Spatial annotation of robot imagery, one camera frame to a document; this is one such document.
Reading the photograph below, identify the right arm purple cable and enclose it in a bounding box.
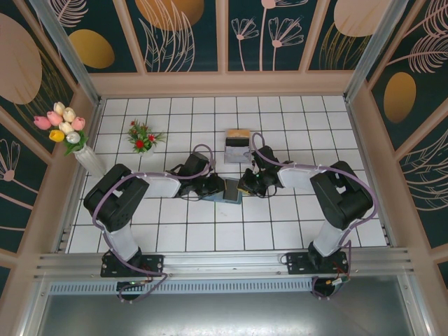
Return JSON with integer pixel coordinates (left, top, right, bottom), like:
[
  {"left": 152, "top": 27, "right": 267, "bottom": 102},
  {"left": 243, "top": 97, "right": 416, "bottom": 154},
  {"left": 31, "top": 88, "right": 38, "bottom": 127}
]
[{"left": 251, "top": 132, "right": 379, "bottom": 301}]

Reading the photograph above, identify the clear tiered card stand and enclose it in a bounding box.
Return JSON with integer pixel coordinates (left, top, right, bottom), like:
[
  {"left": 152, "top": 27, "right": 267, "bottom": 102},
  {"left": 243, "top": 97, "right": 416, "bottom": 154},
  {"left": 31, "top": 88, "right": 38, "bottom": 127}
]
[{"left": 223, "top": 128, "right": 253, "bottom": 166}]

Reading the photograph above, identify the small red flower plant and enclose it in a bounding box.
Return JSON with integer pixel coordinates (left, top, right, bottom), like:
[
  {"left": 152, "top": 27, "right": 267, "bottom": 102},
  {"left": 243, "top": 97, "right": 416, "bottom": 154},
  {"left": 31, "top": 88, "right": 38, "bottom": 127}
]
[{"left": 126, "top": 119, "right": 168, "bottom": 159}]

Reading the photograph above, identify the aluminium frame post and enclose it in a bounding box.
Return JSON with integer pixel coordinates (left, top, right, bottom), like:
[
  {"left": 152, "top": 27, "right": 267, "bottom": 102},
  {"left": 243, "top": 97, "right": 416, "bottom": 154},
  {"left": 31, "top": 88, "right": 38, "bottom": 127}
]
[
  {"left": 344, "top": 0, "right": 409, "bottom": 102},
  {"left": 29, "top": 0, "right": 102, "bottom": 102}
]

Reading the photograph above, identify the dark grey card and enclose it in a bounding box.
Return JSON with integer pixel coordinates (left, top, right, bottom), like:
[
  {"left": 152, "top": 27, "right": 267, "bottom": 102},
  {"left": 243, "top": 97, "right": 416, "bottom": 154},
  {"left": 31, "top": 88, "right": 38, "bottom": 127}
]
[{"left": 223, "top": 177, "right": 240, "bottom": 202}]

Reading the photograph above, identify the white ribbed vase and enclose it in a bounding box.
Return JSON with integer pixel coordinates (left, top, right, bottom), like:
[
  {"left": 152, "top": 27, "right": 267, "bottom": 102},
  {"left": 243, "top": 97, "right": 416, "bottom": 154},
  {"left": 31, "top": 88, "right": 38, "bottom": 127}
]
[{"left": 75, "top": 145, "right": 107, "bottom": 179}]

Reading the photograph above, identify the grey metal panel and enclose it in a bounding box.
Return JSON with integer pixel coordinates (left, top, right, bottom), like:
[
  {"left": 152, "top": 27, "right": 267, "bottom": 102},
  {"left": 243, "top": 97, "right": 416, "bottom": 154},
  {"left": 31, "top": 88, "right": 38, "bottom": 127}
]
[{"left": 33, "top": 274, "right": 426, "bottom": 336}]

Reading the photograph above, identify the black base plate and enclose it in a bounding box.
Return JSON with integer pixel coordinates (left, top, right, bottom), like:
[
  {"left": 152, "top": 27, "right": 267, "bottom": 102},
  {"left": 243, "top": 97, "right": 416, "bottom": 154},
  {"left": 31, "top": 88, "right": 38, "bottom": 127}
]
[
  {"left": 100, "top": 253, "right": 165, "bottom": 278},
  {"left": 286, "top": 250, "right": 351, "bottom": 276}
]

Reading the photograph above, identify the light grey picture card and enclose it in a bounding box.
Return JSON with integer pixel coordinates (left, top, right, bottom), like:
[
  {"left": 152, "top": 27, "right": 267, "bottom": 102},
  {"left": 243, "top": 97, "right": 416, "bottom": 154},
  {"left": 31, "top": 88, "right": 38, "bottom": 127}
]
[{"left": 225, "top": 146, "right": 251, "bottom": 165}]

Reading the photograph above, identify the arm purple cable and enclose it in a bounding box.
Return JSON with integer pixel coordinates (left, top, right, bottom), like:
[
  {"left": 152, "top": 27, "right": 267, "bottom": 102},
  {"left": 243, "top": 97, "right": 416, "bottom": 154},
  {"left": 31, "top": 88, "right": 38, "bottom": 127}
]
[
  {"left": 251, "top": 132, "right": 379, "bottom": 301},
  {"left": 91, "top": 143, "right": 215, "bottom": 302}
]

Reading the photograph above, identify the pastel tulip bouquet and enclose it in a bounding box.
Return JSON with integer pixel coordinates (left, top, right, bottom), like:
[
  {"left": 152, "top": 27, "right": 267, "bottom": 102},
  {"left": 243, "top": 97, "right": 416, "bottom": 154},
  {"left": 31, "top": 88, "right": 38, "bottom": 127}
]
[{"left": 34, "top": 101, "right": 88, "bottom": 157}]

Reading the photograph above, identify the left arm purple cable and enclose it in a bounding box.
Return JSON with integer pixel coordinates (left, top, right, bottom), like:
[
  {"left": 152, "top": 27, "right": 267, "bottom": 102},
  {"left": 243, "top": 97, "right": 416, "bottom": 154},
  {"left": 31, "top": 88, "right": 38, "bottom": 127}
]
[{"left": 91, "top": 143, "right": 215, "bottom": 302}]

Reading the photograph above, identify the slotted grey cable duct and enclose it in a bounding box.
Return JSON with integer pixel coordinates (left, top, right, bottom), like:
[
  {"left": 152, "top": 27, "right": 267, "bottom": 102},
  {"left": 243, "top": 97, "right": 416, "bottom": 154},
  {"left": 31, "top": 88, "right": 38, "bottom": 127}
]
[{"left": 48, "top": 278, "right": 316, "bottom": 295}]

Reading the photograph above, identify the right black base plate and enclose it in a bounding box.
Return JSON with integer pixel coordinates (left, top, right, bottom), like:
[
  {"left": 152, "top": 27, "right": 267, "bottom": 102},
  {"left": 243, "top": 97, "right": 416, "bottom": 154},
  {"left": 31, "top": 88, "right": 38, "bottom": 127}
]
[{"left": 286, "top": 250, "right": 351, "bottom": 276}]

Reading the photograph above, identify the teal card holder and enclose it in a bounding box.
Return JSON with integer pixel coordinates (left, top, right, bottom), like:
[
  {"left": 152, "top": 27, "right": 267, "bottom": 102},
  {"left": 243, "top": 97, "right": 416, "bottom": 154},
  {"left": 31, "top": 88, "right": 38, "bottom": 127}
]
[{"left": 204, "top": 178, "right": 243, "bottom": 206}]

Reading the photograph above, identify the aluminium rail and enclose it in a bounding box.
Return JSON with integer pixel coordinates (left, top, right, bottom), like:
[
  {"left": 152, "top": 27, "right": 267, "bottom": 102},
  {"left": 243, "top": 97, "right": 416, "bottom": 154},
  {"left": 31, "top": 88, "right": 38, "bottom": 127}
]
[{"left": 33, "top": 247, "right": 416, "bottom": 281}]

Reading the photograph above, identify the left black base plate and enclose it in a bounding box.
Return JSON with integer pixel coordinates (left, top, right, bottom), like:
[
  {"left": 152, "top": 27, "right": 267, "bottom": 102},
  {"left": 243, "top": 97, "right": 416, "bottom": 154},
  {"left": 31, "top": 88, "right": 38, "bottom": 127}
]
[{"left": 100, "top": 253, "right": 165, "bottom": 278}]

